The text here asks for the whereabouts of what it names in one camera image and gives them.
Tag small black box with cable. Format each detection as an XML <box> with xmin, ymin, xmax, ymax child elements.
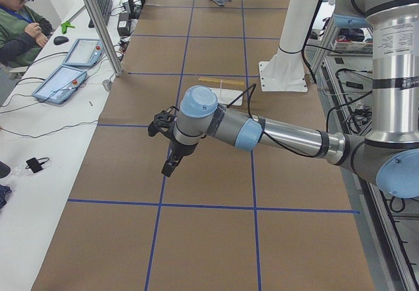
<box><xmin>26</xmin><ymin>157</ymin><xmax>50</xmax><ymax>174</ymax></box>

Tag green plastic clamp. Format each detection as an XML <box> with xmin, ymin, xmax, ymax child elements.
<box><xmin>60</xmin><ymin>20</ymin><xmax>74</xmax><ymax>35</ymax></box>

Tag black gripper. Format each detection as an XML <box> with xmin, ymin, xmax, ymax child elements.
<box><xmin>161</xmin><ymin>142</ymin><xmax>196</xmax><ymax>177</ymax></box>

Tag upper blue teach pendant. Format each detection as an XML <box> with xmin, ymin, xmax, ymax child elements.
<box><xmin>63</xmin><ymin>39</ymin><xmax>103</xmax><ymax>68</ymax></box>

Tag black power adapter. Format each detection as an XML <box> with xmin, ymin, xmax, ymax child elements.
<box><xmin>117</xmin><ymin>12</ymin><xmax>132</xmax><ymax>37</ymax></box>

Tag aluminium frame post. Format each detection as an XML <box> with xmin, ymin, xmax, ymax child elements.
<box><xmin>83</xmin><ymin>0</ymin><xmax>122</xmax><ymax>77</ymax></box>

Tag white basket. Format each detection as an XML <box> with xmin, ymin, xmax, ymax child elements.
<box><xmin>332</xmin><ymin>40</ymin><xmax>373</xmax><ymax>54</ymax></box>

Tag black computer mouse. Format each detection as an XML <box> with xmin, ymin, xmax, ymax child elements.
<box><xmin>53</xmin><ymin>35</ymin><xmax>69</xmax><ymax>45</ymax></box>

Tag black keyboard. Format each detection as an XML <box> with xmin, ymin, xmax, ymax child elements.
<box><xmin>96</xmin><ymin>0</ymin><xmax>113</xmax><ymax>26</ymax></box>

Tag small metal cylinder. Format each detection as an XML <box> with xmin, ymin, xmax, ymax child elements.
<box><xmin>102</xmin><ymin>79</ymin><xmax>112</xmax><ymax>92</ymax></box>

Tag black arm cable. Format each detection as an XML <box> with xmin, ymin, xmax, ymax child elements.
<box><xmin>225</xmin><ymin>83</ymin><xmax>325</xmax><ymax>158</ymax></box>

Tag lower blue teach pendant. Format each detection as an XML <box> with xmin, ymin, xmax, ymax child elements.
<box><xmin>31</xmin><ymin>65</ymin><xmax>87</xmax><ymax>105</ymax></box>

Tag blue teach pendant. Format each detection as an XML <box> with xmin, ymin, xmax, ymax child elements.
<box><xmin>31</xmin><ymin>65</ymin><xmax>87</xmax><ymax>105</ymax></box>
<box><xmin>63</xmin><ymin>39</ymin><xmax>103</xmax><ymax>68</ymax></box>

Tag white pedestal column base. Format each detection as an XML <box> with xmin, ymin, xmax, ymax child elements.
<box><xmin>259</xmin><ymin>0</ymin><xmax>323</xmax><ymax>92</ymax></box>

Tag white wooden towel rack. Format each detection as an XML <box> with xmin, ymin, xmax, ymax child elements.
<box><xmin>198</xmin><ymin>77</ymin><xmax>245</xmax><ymax>106</ymax></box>

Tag person in green jacket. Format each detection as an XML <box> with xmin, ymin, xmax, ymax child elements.
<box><xmin>1</xmin><ymin>0</ymin><xmax>53</xmax><ymax>68</ymax></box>

